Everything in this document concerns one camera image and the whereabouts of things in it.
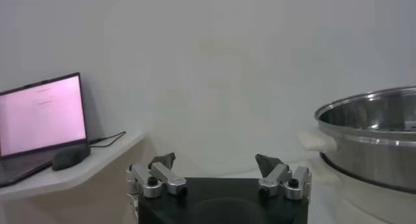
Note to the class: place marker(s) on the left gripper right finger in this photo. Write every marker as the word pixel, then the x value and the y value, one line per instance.
pixel 279 176

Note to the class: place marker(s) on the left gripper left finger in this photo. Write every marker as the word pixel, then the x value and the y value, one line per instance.
pixel 162 176

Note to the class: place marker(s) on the perforated steel steamer basket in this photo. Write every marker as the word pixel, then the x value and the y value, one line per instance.
pixel 367 160

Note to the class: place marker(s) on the white main table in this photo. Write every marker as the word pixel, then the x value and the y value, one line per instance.
pixel 320 209

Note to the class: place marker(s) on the white side table with mouse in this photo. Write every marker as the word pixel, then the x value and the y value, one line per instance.
pixel 81 173

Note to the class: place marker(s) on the cream electric cooker base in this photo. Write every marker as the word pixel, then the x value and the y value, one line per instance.
pixel 357 202

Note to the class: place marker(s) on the black computer mouse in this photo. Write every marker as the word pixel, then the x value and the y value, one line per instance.
pixel 70 156

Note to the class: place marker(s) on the laptop with pale pink screen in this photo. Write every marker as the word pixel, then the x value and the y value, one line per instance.
pixel 39 115

